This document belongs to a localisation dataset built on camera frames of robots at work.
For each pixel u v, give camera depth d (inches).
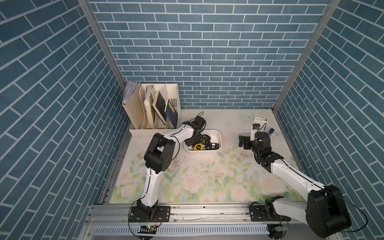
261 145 25.5
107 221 28.7
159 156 21.6
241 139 32.4
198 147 37.9
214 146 37.8
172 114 41.4
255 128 29.3
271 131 38.9
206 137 39.1
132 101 34.1
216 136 39.9
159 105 39.3
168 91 41.0
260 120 44.2
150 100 36.1
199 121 32.6
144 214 26.1
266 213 26.8
